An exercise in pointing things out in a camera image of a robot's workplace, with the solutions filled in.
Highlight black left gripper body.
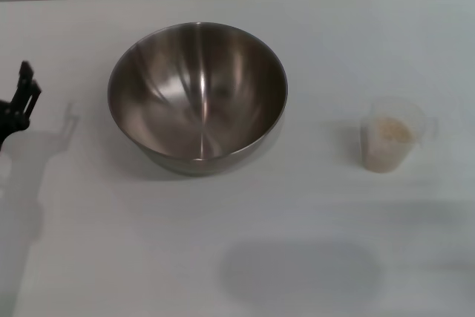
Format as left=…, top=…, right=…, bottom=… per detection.
left=0, top=99, right=31, bottom=151

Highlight stainless steel mixing bowl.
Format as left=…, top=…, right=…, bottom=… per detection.
left=107, top=21, right=289, bottom=177

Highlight clear plastic measuring cup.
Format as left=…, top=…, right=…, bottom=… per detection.
left=359, top=97, right=439, bottom=174

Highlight white rice grains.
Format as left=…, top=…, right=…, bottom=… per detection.
left=364, top=116, right=413, bottom=174

